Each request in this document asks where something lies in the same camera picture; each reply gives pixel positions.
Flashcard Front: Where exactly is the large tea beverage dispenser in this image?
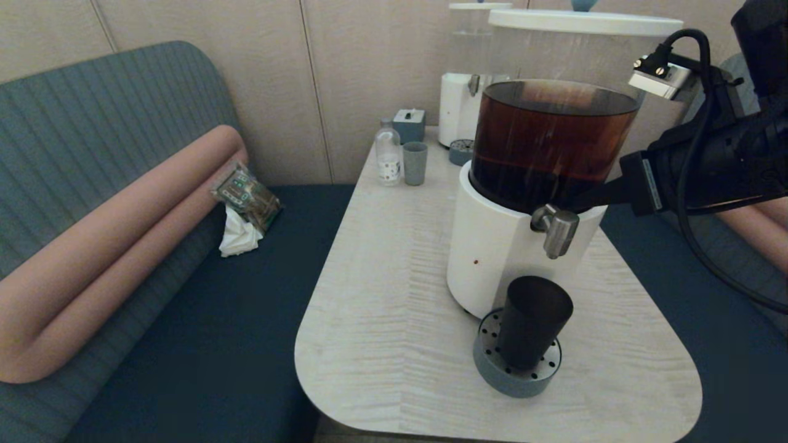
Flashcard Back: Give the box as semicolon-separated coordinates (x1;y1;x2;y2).
446;0;684;322

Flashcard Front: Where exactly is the dark grey tall cup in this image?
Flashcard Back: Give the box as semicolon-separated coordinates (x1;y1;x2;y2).
497;276;574;371

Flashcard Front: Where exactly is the grey-blue small cup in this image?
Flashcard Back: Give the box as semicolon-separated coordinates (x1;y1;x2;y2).
402;142;428;186

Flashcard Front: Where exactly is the pink bolster cushion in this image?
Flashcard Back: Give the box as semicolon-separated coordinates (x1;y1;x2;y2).
717;197;788;274
0;125;248;385

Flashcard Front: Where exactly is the small blue drip tray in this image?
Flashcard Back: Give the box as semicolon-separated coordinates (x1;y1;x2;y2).
448;138;476;166

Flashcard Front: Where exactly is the empty white beverage dispenser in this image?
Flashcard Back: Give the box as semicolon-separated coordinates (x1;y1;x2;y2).
438;1;513;148

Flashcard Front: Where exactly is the blue perforated drip tray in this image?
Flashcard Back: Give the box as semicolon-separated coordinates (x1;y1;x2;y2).
473;308;562;398

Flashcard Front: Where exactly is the blue tissue box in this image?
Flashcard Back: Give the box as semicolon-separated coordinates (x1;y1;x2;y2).
392;108;426;144

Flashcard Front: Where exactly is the teal upholstered bench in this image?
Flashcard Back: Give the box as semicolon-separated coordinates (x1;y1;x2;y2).
600;48;788;443
0;41;355;443

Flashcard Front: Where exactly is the clear plastic water bottle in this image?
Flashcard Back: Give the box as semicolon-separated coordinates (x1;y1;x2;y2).
375;118;403;186

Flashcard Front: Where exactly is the printed plastic tissue packet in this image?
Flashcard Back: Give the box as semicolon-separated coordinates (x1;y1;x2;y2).
211;163;284;233

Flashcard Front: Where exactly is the crumpled white tissue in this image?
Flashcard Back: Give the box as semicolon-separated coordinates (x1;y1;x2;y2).
218;205;264;255

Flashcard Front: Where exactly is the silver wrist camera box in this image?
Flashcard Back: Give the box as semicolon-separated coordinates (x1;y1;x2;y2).
628;57;696;101

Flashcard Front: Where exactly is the black camera cable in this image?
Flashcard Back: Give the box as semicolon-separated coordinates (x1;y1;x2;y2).
634;28;788;316

